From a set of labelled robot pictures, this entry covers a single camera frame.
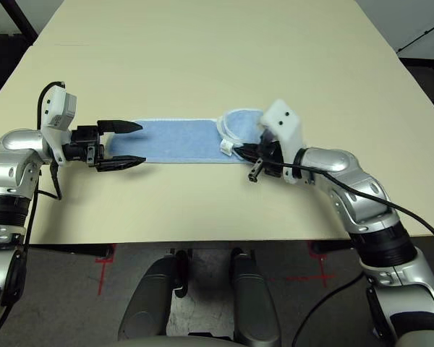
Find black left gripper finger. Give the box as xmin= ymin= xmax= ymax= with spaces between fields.
xmin=96 ymin=119 xmax=144 ymax=135
xmin=95 ymin=155 xmax=148 ymax=173

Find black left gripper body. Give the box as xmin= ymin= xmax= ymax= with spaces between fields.
xmin=63 ymin=124 xmax=106 ymax=168

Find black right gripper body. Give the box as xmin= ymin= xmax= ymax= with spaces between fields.
xmin=247 ymin=131 xmax=285 ymax=182

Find light blue terry towel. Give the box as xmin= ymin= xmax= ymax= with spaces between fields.
xmin=106 ymin=107 xmax=271 ymax=166

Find black table foot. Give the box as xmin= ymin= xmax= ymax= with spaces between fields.
xmin=30 ymin=244 xmax=111 ymax=258
xmin=309 ymin=239 xmax=359 ymax=254

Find black foam floor mats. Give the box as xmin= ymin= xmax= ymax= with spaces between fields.
xmin=0 ymin=32 xmax=35 ymax=95

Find dark grey robot left leg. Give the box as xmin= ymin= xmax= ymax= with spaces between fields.
xmin=117 ymin=254 xmax=189 ymax=343

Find dark grey robot leg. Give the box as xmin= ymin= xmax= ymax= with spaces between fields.
xmin=117 ymin=254 xmax=189 ymax=343
xmin=230 ymin=247 xmax=281 ymax=347

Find dark grey robot right leg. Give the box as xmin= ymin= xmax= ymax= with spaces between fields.
xmin=230 ymin=247 xmax=281 ymax=347

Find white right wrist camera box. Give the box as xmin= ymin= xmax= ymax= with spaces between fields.
xmin=258 ymin=98 xmax=314 ymax=186

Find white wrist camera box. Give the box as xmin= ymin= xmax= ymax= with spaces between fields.
xmin=258 ymin=98 xmax=314 ymax=186
xmin=39 ymin=83 xmax=79 ymax=167

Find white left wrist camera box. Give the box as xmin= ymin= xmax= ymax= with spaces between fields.
xmin=39 ymin=83 xmax=79 ymax=167

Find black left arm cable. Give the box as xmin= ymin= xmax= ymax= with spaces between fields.
xmin=21 ymin=81 xmax=67 ymax=254

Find beige side table black frame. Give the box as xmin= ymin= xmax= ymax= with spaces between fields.
xmin=0 ymin=0 xmax=40 ymax=40

